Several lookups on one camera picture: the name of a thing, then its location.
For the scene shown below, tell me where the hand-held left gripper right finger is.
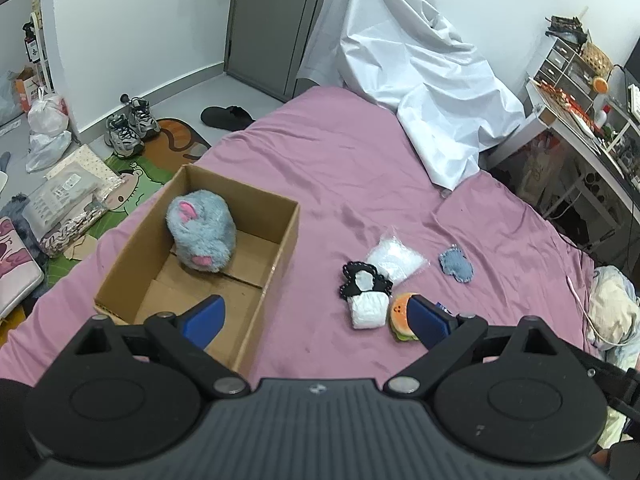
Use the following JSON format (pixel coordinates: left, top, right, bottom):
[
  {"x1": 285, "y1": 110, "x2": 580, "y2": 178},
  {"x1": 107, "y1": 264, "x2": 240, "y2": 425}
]
[{"x1": 384, "y1": 295, "x2": 569, "y2": 399}]

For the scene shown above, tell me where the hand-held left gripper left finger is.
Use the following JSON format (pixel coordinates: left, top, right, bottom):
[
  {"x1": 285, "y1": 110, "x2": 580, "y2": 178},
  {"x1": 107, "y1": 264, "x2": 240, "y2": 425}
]
[{"x1": 75, "y1": 294, "x2": 252, "y2": 400}]

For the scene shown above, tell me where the burger plush toy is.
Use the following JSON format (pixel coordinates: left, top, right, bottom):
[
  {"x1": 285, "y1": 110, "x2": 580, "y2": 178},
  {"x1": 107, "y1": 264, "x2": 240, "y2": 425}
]
[{"x1": 388, "y1": 292, "x2": 422, "y2": 344}]

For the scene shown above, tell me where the white cloth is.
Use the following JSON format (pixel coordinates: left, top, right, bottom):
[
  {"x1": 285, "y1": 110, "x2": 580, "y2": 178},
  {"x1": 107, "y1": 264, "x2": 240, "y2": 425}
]
[{"x1": 348, "y1": 292, "x2": 391, "y2": 331}]

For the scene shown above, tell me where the white stuffing plastic bag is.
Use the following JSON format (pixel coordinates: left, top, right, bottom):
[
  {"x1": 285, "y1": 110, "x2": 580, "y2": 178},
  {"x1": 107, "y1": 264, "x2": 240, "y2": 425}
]
[{"x1": 366, "y1": 233, "x2": 430, "y2": 284}]

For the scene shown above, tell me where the brown cardboard box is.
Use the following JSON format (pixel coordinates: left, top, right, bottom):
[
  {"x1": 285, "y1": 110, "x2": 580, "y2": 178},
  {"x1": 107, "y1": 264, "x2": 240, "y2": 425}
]
[{"x1": 94, "y1": 164, "x2": 301, "y2": 378}]

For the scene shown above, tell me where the black lace cloth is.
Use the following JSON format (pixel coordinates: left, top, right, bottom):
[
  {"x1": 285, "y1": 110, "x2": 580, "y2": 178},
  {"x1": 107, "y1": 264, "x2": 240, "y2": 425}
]
[{"x1": 339, "y1": 261, "x2": 394, "y2": 304}]

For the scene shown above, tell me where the denim mitten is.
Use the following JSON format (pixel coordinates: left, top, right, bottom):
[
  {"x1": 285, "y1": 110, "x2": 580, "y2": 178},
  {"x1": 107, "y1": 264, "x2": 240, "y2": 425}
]
[{"x1": 438, "y1": 244, "x2": 475, "y2": 284}]

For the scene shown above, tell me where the grey plush mouse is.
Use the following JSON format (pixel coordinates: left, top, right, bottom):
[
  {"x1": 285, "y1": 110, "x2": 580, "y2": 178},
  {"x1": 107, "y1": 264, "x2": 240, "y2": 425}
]
[{"x1": 166, "y1": 190, "x2": 237, "y2": 274}]

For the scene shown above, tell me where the patterned foil bag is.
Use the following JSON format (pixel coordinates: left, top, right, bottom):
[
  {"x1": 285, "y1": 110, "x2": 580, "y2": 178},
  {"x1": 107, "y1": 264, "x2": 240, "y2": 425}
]
[{"x1": 38, "y1": 199, "x2": 114, "y2": 259}]

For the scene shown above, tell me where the cartoon floor mat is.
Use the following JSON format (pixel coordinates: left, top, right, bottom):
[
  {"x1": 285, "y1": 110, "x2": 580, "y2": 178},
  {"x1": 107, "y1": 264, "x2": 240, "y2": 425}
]
[{"x1": 45, "y1": 117, "x2": 213, "y2": 291}]

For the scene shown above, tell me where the dotted cream package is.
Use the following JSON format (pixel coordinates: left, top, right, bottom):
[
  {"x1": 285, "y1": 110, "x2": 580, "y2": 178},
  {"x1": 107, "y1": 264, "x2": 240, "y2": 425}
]
[{"x1": 45, "y1": 144, "x2": 124, "y2": 201}]

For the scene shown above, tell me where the crumpled beige cloth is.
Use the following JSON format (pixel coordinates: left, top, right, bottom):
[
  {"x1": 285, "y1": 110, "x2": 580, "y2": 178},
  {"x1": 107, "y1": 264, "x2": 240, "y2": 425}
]
[{"x1": 587, "y1": 264, "x2": 640, "y2": 349}]

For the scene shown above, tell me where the grey plastic package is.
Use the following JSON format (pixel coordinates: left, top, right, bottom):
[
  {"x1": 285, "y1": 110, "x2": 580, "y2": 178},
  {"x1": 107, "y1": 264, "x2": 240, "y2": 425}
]
[{"x1": 22, "y1": 172, "x2": 99, "y2": 232}]

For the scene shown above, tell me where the beige shopping bag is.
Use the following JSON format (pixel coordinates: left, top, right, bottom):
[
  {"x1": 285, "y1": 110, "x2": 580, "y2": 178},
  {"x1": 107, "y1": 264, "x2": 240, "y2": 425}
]
[{"x1": 517, "y1": 135, "x2": 566, "y2": 202}]

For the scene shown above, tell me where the pink cushion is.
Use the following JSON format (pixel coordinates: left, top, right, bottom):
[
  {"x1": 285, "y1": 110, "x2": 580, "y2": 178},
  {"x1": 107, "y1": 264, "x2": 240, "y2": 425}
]
[{"x1": 0, "y1": 217, "x2": 45, "y2": 319}]

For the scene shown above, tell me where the grey sneaker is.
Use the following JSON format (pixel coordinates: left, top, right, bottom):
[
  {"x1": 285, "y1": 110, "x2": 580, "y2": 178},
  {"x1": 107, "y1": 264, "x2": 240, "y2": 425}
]
[
  {"x1": 104, "y1": 113, "x2": 145, "y2": 159},
  {"x1": 128, "y1": 97, "x2": 161, "y2": 139}
]

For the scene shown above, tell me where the black slipper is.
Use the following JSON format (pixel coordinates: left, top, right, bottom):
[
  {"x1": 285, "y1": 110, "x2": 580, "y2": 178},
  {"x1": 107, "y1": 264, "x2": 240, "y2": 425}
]
[{"x1": 200, "y1": 105, "x2": 256, "y2": 132}]

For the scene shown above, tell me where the white desk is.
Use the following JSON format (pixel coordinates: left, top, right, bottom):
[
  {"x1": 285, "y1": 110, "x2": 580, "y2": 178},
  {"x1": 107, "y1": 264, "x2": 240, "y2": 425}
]
[{"x1": 524, "y1": 75, "x2": 640, "y2": 248}]

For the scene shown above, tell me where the white draped sheet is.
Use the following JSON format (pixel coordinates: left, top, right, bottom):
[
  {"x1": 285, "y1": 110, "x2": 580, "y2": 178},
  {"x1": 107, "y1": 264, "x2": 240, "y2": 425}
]
[{"x1": 297, "y1": 0, "x2": 527, "y2": 191}]

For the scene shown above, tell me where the orange white box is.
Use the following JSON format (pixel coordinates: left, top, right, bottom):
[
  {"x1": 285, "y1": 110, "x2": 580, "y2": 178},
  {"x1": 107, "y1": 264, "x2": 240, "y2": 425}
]
[{"x1": 13, "y1": 67, "x2": 42, "y2": 114}]

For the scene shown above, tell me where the grey drawer organizer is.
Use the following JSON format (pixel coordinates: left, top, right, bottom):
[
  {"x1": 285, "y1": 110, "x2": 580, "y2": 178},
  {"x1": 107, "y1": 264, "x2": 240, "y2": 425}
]
[{"x1": 533, "y1": 35, "x2": 601, "y2": 97}]

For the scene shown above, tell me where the grey wardrobe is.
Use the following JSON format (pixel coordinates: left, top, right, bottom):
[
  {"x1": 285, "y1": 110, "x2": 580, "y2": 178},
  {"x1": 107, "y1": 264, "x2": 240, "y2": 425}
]
[{"x1": 223, "y1": 0, "x2": 347, "y2": 104}]

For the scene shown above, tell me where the woven basket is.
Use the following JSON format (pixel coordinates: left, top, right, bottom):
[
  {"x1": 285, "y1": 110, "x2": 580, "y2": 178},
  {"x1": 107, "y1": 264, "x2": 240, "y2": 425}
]
[{"x1": 579, "y1": 42, "x2": 614, "y2": 79}]

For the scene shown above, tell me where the black spray bottle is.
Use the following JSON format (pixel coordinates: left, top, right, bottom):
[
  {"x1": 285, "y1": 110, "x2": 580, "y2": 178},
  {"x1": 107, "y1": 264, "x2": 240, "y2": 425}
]
[{"x1": 22, "y1": 22, "x2": 39, "y2": 69}]

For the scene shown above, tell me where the dark ornament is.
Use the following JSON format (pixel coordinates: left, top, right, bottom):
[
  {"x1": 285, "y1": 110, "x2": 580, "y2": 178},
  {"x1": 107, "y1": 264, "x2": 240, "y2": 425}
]
[{"x1": 545, "y1": 14, "x2": 587, "y2": 41}]

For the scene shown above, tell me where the white cable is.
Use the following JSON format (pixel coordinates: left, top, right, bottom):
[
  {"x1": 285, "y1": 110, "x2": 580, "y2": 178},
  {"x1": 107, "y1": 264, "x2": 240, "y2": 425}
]
[{"x1": 565, "y1": 274, "x2": 622, "y2": 349}]

